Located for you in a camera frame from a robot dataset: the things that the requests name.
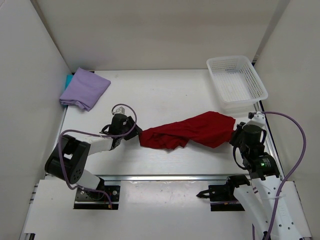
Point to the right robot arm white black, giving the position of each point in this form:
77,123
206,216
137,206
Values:
262,196

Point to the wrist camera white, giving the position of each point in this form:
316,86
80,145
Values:
118,110
256,119

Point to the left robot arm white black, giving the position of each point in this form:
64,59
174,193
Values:
68,159

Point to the teal t shirt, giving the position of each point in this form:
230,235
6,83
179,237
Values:
68,80

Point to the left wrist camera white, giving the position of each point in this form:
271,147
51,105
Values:
118,110

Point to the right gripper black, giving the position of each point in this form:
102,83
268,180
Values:
237,131

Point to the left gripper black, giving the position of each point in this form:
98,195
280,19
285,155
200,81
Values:
136,131

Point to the red t shirt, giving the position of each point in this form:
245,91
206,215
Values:
210,129

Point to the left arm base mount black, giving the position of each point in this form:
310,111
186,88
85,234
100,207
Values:
89,200

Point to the lavender t shirt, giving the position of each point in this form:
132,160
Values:
84,90

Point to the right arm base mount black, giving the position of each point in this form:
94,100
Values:
222,197

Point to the white plastic basket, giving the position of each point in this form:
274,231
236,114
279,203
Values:
236,82

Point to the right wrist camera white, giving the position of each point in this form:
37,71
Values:
256,119

